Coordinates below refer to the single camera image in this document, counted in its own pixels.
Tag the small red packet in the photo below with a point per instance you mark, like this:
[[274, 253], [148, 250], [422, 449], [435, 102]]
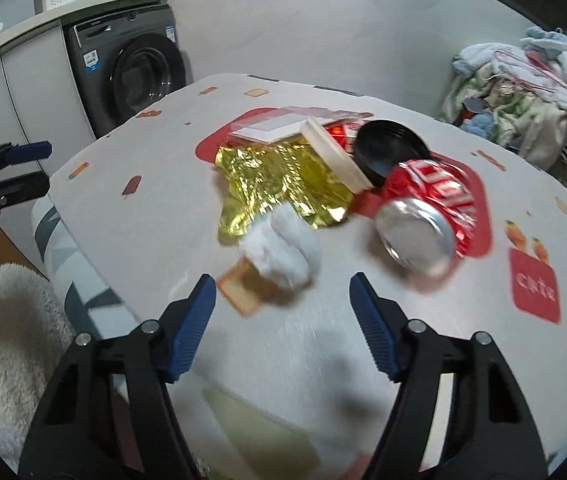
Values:
[[341, 135]]

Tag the grey washing machine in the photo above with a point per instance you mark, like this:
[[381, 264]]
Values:
[[133, 70]]

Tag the person's left forearm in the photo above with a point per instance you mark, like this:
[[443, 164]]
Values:
[[8, 360]]

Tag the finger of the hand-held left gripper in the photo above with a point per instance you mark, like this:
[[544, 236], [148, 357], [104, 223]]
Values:
[[18, 187], [30, 152]]

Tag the gold foil wrapper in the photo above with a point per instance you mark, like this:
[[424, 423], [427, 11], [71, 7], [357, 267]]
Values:
[[273, 180]]

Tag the pile of clothes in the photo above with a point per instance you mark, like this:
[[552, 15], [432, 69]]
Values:
[[523, 95]]

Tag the crushed red soda can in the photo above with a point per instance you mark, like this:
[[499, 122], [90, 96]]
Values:
[[428, 205]]

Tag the cream round lid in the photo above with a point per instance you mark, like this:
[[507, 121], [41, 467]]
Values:
[[336, 157]]

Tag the black round lid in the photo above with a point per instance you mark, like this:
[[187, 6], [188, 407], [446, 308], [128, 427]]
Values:
[[388, 150]]

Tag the white tissue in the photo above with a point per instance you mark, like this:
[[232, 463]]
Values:
[[283, 250]]

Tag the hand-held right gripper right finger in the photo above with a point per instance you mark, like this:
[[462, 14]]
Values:
[[373, 325]]

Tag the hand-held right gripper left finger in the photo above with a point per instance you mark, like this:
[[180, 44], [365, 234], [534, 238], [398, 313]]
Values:
[[193, 325]]

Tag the white cabinet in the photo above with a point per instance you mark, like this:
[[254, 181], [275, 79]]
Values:
[[28, 100]]

